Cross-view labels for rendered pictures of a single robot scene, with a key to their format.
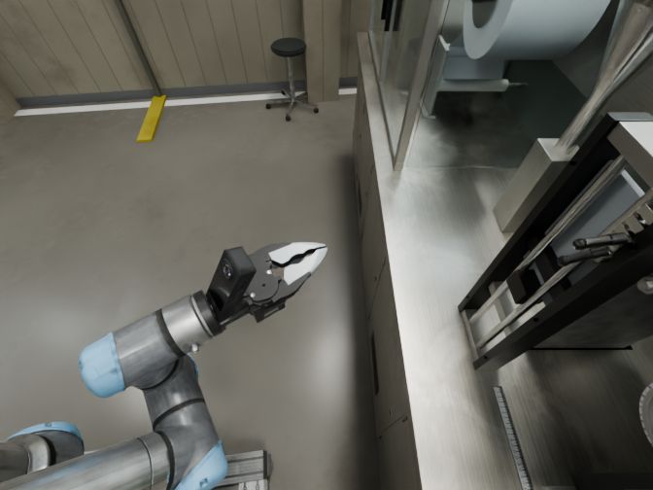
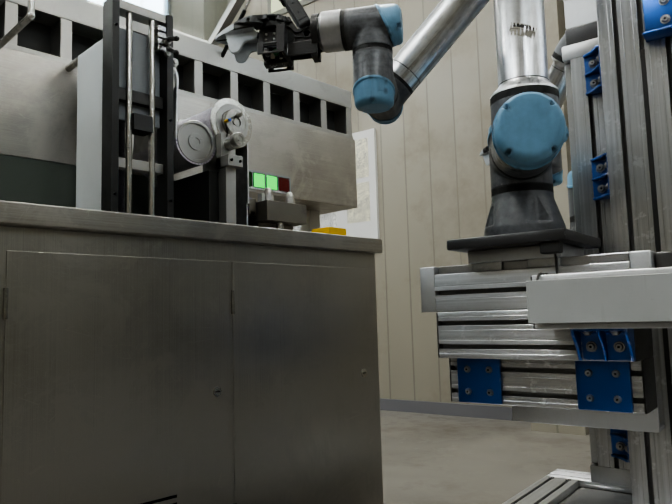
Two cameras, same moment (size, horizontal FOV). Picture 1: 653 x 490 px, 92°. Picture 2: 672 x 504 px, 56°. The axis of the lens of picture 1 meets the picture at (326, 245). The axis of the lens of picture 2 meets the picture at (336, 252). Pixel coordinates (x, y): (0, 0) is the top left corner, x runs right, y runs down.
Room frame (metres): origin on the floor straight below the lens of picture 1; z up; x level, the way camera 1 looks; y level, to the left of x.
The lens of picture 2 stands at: (1.00, 0.99, 0.68)
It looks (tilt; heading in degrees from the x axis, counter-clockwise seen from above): 6 degrees up; 224
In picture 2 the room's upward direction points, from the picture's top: 2 degrees counter-clockwise
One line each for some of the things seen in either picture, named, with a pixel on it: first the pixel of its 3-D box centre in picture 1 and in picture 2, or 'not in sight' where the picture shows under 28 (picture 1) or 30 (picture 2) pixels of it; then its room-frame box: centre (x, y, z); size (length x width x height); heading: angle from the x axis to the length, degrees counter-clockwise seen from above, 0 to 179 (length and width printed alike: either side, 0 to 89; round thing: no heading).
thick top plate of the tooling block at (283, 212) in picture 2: not in sight; (247, 220); (-0.25, -0.64, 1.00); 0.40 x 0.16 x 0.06; 90
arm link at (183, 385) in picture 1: (169, 380); (374, 82); (0.12, 0.25, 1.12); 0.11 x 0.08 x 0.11; 33
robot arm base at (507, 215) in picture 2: not in sight; (523, 213); (-0.12, 0.41, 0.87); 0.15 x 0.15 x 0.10
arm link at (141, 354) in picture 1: (135, 352); (372, 28); (0.14, 0.26, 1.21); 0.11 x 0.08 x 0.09; 123
